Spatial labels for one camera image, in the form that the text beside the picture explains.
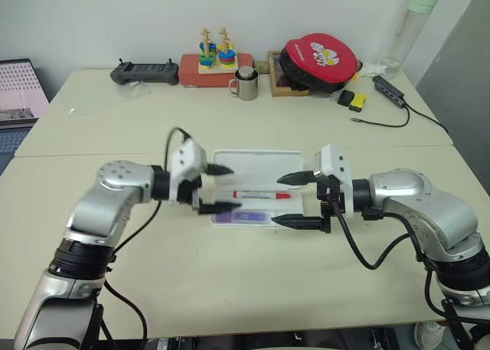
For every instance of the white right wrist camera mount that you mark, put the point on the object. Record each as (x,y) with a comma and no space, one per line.
(337,162)

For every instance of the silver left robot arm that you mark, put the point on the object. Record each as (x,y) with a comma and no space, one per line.
(103,212)

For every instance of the white crumpled tissue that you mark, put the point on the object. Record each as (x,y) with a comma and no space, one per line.
(371,68)

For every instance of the red table tennis case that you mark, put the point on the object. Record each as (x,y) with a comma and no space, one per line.
(317,59)

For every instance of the grey laptop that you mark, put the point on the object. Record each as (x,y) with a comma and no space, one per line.
(17,93)

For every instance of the white rectangular tray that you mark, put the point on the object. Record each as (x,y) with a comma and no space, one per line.
(260,166)

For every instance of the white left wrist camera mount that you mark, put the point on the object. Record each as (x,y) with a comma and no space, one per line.
(188,154)

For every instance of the steel mug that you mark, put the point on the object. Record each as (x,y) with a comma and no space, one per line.
(248,86)

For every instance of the grey usb hub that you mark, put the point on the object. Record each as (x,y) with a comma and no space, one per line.
(388,89)

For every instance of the wooden colourful stacking toy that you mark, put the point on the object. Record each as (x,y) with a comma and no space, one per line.
(216,59)

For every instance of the red rectangular box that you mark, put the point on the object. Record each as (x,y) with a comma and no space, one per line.
(189,74)

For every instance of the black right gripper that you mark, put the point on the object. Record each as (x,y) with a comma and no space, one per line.
(326,212)

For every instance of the clear bottle green lid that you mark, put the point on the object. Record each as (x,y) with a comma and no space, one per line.
(407,36)

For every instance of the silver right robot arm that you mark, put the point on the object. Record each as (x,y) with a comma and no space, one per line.
(428,208)

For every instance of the wooden frame tray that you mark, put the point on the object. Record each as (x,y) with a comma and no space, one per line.
(276,86)

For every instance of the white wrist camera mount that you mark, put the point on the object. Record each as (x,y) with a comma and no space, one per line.
(188,154)
(337,162)

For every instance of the yellow black eraser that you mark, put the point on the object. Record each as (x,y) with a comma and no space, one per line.
(358,102)

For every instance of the small olive object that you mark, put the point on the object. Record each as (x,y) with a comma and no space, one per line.
(262,66)

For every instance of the clear plastic bag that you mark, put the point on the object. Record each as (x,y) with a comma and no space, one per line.
(134,90)

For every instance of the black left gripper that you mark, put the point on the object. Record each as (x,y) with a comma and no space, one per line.
(188,191)

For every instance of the red marker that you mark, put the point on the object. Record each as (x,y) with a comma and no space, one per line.
(260,195)

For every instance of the white shoe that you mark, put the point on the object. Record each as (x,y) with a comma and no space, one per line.
(430,334)

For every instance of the black remote controller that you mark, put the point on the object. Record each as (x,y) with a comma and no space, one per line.
(147,73)

